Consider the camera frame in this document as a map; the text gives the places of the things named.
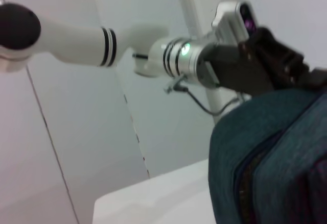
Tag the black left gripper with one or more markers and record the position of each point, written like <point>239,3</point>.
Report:
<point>242,68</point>

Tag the dark teal insulated lunch bag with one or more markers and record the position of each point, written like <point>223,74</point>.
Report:
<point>255,122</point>

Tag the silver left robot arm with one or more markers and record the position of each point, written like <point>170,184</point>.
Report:
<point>71,43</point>

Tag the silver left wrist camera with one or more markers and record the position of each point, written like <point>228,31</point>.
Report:
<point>227,22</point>

